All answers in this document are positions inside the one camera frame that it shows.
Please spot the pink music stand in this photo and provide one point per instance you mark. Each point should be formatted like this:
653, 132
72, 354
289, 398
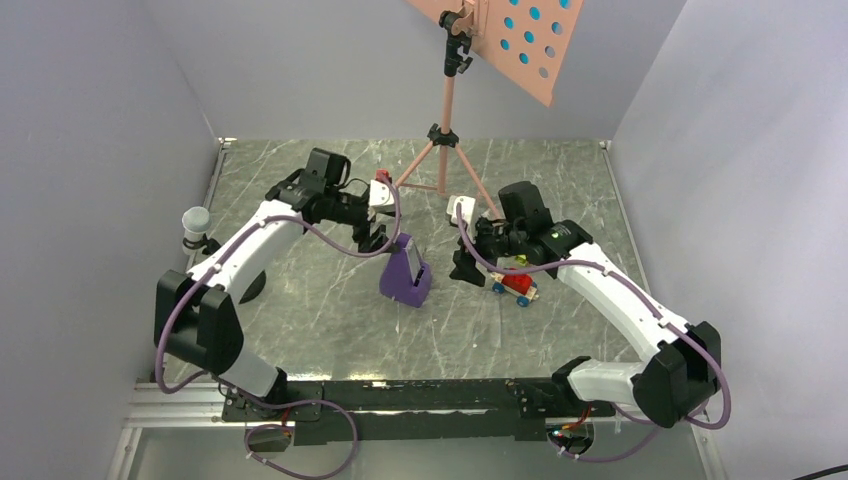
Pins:
526, 41

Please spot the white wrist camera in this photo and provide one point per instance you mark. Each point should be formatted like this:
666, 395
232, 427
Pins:
381, 199
461, 209

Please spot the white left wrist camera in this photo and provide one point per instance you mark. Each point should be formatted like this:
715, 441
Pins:
381, 199

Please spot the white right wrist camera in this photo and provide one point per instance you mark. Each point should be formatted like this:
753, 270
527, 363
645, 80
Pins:
461, 209

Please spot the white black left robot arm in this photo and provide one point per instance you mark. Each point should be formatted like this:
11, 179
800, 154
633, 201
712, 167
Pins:
195, 316

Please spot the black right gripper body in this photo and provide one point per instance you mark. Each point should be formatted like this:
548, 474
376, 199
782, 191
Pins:
493, 242

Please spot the red wooden toy car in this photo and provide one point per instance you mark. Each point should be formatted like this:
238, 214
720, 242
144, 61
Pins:
521, 286

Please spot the grey microphone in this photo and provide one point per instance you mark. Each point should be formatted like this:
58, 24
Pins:
196, 222

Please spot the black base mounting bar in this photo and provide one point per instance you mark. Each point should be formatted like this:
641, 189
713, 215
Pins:
328, 411

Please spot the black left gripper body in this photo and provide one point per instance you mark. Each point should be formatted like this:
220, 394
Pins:
347, 209

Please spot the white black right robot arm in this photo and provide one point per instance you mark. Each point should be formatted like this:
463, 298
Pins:
678, 369

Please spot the aluminium frame rail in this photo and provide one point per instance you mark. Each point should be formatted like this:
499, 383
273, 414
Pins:
182, 436

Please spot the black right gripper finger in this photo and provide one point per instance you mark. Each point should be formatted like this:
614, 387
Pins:
471, 272
462, 265

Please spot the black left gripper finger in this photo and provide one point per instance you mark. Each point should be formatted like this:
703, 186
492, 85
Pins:
377, 239
361, 236

